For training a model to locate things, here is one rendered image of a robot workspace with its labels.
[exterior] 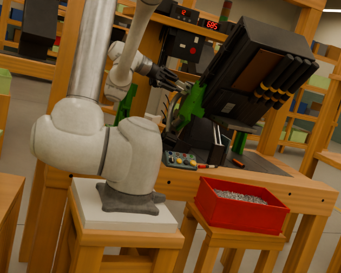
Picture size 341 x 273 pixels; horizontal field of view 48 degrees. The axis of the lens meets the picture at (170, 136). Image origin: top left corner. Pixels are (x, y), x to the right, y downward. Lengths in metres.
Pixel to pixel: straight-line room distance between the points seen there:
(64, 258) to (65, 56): 1.06
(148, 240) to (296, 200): 1.09
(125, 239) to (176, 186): 0.62
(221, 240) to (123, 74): 0.79
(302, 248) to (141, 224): 1.31
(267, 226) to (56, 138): 0.88
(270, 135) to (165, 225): 1.55
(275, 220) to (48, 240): 0.92
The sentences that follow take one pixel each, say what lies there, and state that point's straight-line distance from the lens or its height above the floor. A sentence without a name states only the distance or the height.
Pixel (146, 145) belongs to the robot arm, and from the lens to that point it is 1.12.
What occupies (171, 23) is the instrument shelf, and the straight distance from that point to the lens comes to 2.04.
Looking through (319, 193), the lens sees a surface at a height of 0.87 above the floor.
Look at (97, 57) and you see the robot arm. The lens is 1.21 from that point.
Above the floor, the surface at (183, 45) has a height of 1.42.
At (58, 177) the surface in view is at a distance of 1.57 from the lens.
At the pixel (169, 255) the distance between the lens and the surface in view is 1.23.
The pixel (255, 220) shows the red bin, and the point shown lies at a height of 0.85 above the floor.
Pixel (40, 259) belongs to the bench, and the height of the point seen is 0.42.
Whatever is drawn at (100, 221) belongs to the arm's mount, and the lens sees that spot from 1.12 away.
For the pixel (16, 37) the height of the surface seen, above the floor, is 0.81.
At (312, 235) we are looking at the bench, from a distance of 2.27.
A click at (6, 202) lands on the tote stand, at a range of 1.34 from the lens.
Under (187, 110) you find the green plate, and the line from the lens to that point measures 1.89.
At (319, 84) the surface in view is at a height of 1.49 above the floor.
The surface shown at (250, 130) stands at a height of 1.12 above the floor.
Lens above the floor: 1.39
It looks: 12 degrees down
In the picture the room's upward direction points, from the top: 15 degrees clockwise
